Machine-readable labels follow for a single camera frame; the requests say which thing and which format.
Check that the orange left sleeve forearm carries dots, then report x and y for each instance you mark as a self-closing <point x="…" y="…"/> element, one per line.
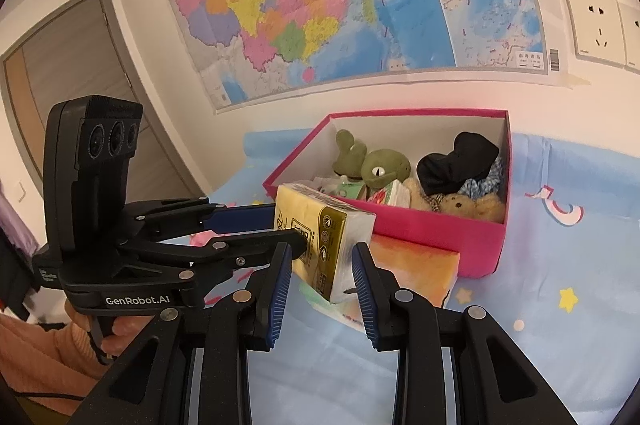
<point x="56" y="367"/>

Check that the white wall socket panel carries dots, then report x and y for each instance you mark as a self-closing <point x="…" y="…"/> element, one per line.
<point x="597" y="30"/>

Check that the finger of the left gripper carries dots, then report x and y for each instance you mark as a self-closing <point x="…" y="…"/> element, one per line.
<point x="224" y="255"/>
<point x="242" y="218"/>

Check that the pink open cardboard box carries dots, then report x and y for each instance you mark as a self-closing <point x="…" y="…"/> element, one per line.
<point x="415" y="133"/>

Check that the orange green tissue box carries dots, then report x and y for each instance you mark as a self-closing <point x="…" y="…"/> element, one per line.
<point x="427" y="271"/>

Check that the pink floral tissue pack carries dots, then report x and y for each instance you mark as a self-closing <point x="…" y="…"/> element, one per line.
<point x="393" y="194"/>

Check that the person's left hand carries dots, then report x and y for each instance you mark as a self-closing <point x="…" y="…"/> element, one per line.
<point x="124" y="329"/>

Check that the purple and black hanging clothes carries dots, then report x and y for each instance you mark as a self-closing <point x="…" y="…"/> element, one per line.
<point x="18" y="245"/>

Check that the black plush toy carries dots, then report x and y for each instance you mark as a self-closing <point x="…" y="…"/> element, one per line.
<point x="471" y="158"/>

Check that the beige bunny plush toy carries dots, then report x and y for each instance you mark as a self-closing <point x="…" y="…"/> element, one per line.
<point x="487" y="208"/>

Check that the yellow tissue paper pack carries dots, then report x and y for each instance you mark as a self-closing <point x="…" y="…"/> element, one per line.
<point x="332" y="228"/>

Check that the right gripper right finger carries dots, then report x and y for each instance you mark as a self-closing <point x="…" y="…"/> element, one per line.
<point x="402" y="321"/>

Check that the grey wooden door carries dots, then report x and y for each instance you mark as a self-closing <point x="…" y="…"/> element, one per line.
<point x="79" y="50"/>

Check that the blue cartoon bed sheet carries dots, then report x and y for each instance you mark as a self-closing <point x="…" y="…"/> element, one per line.
<point x="566" y="290"/>

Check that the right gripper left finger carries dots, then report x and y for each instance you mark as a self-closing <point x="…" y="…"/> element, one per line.
<point x="247" y="320"/>

